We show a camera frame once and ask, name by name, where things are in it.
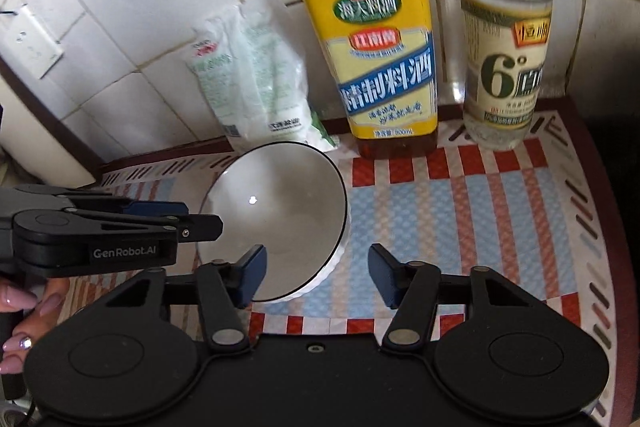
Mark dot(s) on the clear bottle with cream label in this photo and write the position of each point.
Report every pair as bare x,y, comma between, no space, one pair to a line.
505,72

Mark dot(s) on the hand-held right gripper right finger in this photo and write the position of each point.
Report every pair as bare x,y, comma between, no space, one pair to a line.
380,274

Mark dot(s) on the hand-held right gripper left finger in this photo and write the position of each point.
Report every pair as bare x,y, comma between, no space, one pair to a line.
254,272

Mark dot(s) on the large white ribbed bowl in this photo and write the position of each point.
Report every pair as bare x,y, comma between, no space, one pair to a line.
280,207

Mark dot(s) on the person's left hand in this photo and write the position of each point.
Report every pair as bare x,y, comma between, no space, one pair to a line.
45,302

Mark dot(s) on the white and green plastic bag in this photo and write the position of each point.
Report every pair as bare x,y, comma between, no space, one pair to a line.
245,77

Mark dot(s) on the striped checkered table mat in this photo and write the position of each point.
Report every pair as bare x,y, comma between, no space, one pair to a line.
500,232

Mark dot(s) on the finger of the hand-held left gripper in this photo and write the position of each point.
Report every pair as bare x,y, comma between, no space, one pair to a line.
155,208
200,228

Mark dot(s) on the yellow label cooking wine bottle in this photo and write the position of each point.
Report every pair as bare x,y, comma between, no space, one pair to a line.
380,72

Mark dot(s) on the white wall outlet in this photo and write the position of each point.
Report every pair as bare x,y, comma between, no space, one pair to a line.
30,42

